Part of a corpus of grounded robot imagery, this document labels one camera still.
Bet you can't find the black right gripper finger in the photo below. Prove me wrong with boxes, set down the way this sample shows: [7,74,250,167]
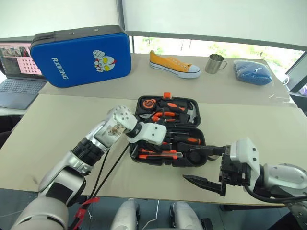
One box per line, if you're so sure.
[182,175,227,197]
[189,145,227,157]

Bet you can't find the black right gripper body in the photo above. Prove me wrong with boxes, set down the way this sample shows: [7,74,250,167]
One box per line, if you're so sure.
[218,145,252,190]

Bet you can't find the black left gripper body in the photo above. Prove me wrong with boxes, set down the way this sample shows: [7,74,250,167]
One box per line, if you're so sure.
[136,142,166,152]

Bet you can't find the black orange handled screwdriver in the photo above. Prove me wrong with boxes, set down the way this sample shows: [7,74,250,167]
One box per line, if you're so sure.
[166,131,202,145]

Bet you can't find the black tool kit case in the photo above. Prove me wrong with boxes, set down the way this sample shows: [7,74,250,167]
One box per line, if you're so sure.
[129,92,207,168]

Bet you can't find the orange black utility knife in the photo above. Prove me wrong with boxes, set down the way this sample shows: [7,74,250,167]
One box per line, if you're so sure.
[137,148,184,161]

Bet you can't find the silver rounded robot shell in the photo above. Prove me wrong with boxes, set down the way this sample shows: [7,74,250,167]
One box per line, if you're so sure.
[169,201,202,230]
[111,199,140,230]

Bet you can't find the orange black tape measure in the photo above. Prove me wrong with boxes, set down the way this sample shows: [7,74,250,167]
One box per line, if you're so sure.
[141,98,157,111]

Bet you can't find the yellow canvas sneaker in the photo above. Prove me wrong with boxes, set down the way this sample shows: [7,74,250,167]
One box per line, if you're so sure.
[149,49,201,79]

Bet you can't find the stainless steel mug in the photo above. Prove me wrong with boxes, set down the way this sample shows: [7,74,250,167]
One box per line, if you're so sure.
[204,54,228,74]

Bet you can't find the blue fabric bundle in bag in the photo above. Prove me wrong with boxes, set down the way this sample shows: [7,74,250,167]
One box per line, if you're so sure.
[233,59,274,86]

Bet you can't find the blue zippered cartoon case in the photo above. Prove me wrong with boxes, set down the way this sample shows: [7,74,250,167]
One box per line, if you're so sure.
[30,25,132,89]

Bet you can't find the black framed monitor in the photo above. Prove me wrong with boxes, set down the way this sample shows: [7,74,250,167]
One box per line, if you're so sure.
[284,51,307,94]

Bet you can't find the white roller blind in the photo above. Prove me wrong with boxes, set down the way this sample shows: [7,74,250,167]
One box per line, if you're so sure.
[121,0,307,47]

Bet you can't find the grey open laptop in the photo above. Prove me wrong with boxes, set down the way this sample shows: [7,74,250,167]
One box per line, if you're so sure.
[0,40,48,111]

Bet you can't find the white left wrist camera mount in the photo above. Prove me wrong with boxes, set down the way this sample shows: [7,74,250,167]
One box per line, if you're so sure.
[126,122,167,146]

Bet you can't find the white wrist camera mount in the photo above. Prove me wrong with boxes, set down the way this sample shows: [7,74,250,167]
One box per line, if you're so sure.
[126,122,167,146]
[229,137,260,186]

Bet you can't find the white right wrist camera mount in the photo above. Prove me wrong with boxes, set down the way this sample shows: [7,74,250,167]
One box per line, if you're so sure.
[229,137,260,186]

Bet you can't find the orange handled pliers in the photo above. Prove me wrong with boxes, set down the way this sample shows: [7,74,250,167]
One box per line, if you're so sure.
[138,110,177,124]

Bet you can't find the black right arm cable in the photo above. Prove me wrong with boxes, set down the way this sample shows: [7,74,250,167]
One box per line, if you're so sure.
[243,184,307,201]

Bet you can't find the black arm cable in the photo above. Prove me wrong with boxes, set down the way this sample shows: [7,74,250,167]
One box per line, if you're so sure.
[94,141,131,198]
[90,149,109,198]
[243,184,307,201]

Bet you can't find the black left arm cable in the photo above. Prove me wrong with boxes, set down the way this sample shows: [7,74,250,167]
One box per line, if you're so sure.
[90,149,109,198]
[94,141,131,198]

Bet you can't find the hammer with black orange handle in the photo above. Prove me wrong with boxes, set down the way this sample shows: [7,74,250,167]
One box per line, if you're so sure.
[160,99,200,125]

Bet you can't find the thin white cable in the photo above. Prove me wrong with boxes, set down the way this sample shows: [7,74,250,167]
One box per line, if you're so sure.
[143,199,161,229]

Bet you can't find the red cable strap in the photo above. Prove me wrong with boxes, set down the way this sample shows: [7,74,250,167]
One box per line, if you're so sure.
[69,196,100,230]

